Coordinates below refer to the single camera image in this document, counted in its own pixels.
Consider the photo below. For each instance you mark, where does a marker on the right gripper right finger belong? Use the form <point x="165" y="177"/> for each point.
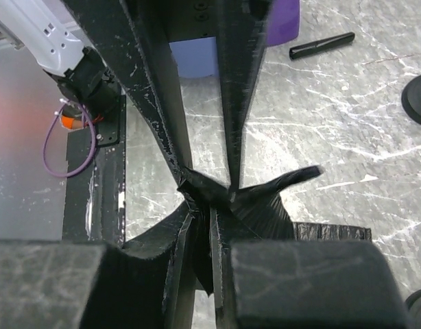
<point x="262" y="283"/>

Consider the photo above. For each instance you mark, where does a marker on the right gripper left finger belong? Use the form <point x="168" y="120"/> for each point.
<point x="147" y="283"/>

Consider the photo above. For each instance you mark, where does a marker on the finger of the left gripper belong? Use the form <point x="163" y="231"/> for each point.
<point x="129" y="37"/>
<point x="241" y="38"/>

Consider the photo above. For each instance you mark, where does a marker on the black trash bag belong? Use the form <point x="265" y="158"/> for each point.
<point x="258" y="208"/>

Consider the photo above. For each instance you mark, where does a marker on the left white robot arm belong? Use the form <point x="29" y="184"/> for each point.
<point x="76" y="68"/>

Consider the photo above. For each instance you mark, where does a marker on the blue plastic trash bin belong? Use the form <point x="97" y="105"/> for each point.
<point x="195" y="58"/>

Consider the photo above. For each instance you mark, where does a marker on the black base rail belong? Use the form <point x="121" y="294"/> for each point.
<point x="94" y="206"/>

